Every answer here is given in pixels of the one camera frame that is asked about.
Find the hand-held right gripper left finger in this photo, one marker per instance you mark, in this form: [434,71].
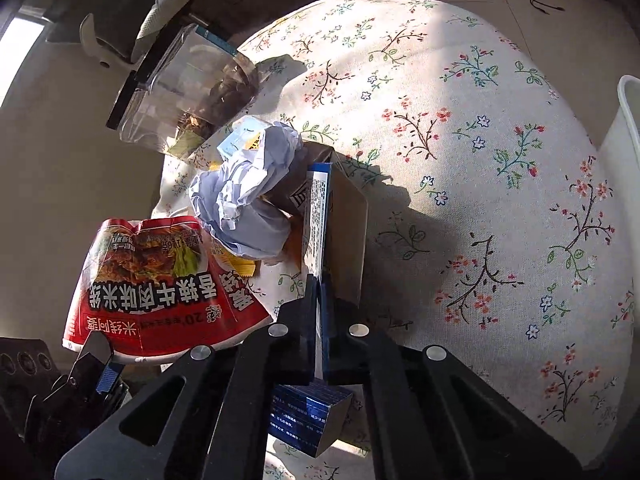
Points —
[297,340]

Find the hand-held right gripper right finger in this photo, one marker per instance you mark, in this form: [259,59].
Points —
[345,355]

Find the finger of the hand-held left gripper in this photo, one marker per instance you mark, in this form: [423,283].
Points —
[95,349]
[109,378]

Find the yellow wrapper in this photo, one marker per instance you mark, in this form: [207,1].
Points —
[240,265]

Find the red noodle packet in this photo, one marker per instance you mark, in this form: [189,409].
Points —
[165,280]

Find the blue carton box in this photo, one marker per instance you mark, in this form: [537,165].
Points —
[316,220]

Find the brown cardboard piece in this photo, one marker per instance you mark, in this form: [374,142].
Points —
[290,185]

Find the white paper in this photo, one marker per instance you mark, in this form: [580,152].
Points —
[240,195]

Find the light blue tissue packet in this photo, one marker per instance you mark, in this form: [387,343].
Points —
[240,137]

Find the white plastic bin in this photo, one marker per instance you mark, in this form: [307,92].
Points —
[622,130]

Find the floral tablecloth table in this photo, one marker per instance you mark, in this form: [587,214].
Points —
[475,185]

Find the clear jar with yellow-green contents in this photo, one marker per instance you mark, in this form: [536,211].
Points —
[165,120]

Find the clear jar with brown contents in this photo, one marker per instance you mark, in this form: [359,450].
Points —
[220,80]

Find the white office chair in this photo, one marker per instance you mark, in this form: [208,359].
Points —
[165,5]

